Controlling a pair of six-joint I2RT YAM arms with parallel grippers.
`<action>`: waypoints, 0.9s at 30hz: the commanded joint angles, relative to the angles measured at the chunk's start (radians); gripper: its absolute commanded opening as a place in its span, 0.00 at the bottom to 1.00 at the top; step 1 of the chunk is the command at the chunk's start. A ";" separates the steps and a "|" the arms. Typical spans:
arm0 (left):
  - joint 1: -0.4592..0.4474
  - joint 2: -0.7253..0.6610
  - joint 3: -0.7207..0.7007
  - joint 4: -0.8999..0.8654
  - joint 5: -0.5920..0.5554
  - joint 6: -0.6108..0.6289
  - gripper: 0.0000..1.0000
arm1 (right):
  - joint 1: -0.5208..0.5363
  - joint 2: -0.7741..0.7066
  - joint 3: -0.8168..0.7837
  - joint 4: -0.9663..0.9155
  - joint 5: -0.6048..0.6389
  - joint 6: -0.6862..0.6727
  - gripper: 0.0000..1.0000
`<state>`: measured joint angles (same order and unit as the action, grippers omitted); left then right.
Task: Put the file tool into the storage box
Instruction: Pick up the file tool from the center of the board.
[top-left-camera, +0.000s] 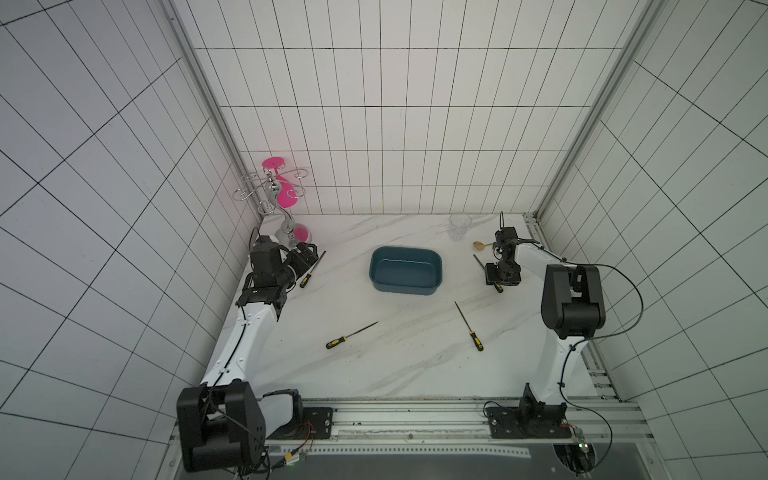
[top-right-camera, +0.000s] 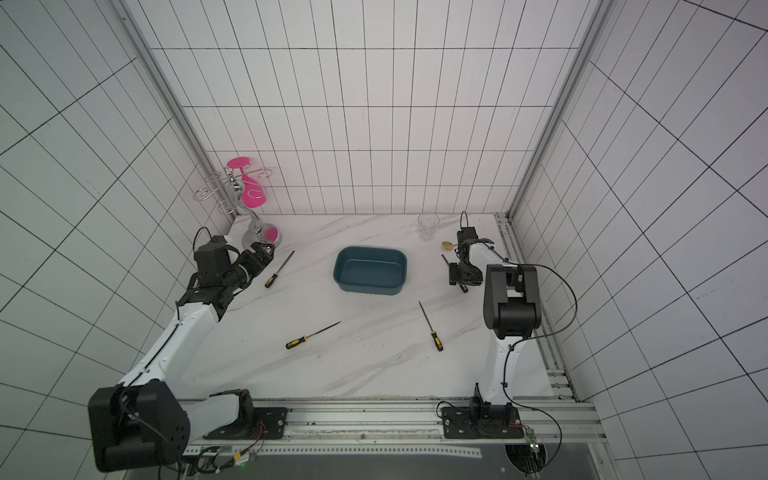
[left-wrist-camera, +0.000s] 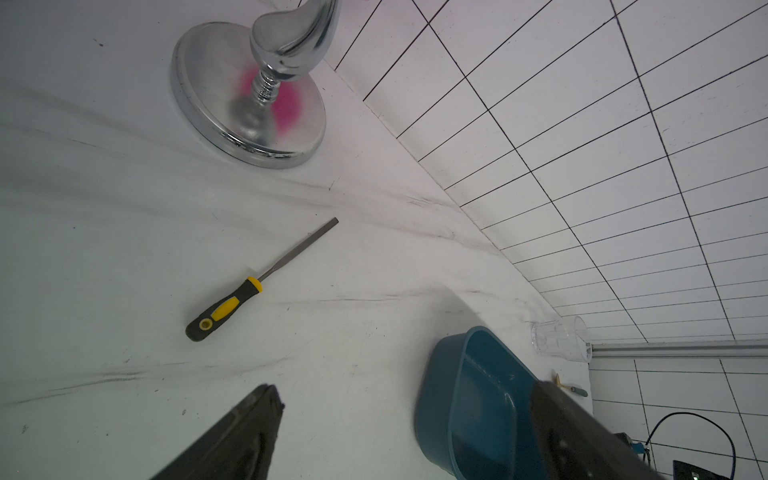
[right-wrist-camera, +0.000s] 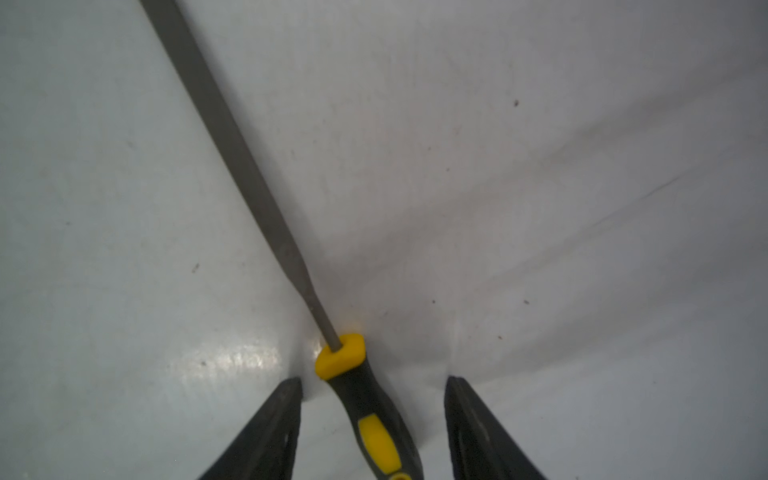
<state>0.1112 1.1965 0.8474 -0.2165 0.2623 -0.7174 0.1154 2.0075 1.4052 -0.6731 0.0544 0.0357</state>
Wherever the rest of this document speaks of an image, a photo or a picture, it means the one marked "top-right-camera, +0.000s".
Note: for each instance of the chrome cup holder stand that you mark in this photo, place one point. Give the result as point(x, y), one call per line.
point(246, 194)

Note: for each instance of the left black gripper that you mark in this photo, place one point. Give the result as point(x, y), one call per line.
point(257, 265)

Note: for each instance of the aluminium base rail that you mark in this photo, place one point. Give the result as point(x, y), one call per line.
point(399, 427)

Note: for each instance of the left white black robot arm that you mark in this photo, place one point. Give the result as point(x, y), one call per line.
point(139, 422)

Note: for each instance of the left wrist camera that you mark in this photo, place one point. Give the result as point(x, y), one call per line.
point(214, 256)

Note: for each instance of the teal plastic storage box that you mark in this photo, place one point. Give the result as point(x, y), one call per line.
point(370, 270)

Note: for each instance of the clear drinking glass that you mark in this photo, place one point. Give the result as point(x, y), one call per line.
point(428, 224)

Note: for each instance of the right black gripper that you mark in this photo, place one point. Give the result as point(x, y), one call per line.
point(465, 271)

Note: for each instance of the pink disc on stand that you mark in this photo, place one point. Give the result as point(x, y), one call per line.
point(239, 163)

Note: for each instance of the left arm base wiring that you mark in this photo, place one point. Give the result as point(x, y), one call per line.
point(234, 456)

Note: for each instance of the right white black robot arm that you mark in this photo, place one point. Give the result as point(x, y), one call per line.
point(511, 312)

